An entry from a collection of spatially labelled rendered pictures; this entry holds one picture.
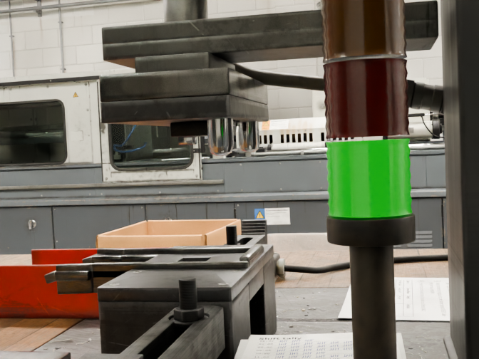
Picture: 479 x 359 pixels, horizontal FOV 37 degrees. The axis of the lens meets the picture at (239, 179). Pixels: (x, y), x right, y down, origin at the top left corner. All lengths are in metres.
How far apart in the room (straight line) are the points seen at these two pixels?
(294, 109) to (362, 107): 6.75
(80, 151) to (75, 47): 2.46
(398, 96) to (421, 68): 6.71
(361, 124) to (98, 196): 5.32
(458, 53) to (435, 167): 4.51
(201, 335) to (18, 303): 0.43
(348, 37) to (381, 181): 0.06
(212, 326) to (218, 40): 0.22
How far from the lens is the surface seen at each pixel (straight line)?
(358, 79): 0.31
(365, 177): 0.31
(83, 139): 5.67
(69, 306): 0.82
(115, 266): 0.60
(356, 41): 0.31
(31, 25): 8.24
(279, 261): 0.96
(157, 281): 0.54
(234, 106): 0.53
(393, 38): 0.32
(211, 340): 0.46
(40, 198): 5.84
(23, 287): 0.84
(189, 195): 5.31
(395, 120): 0.32
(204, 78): 0.52
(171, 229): 3.48
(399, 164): 0.32
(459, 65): 0.52
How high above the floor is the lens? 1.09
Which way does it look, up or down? 3 degrees down
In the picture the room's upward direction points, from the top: 3 degrees counter-clockwise
